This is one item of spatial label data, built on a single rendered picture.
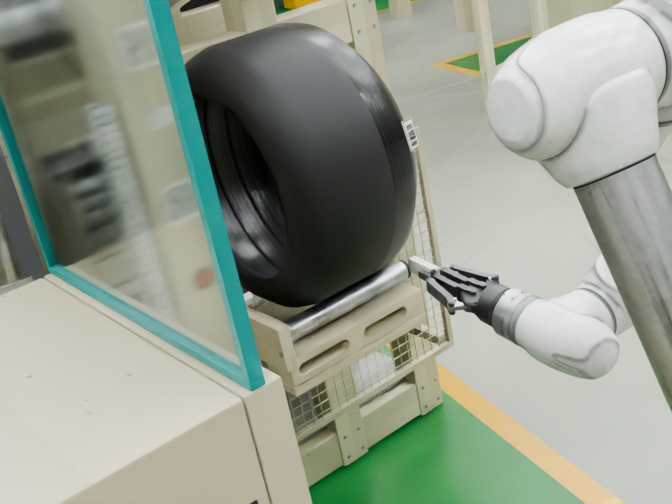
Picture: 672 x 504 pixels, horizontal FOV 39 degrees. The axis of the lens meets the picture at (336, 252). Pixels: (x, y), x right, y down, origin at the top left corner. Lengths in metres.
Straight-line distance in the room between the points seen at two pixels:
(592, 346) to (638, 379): 1.71
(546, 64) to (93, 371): 0.62
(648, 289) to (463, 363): 2.32
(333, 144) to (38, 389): 0.79
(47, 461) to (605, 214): 0.66
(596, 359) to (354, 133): 0.59
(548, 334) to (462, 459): 1.44
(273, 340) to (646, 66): 0.97
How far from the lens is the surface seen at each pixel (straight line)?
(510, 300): 1.65
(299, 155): 1.72
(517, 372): 3.35
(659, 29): 1.19
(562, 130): 1.08
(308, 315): 1.92
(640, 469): 2.90
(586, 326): 1.58
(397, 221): 1.86
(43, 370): 1.20
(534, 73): 1.08
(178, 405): 1.03
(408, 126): 1.85
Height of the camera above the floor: 1.79
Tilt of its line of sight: 24 degrees down
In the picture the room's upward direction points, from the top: 12 degrees counter-clockwise
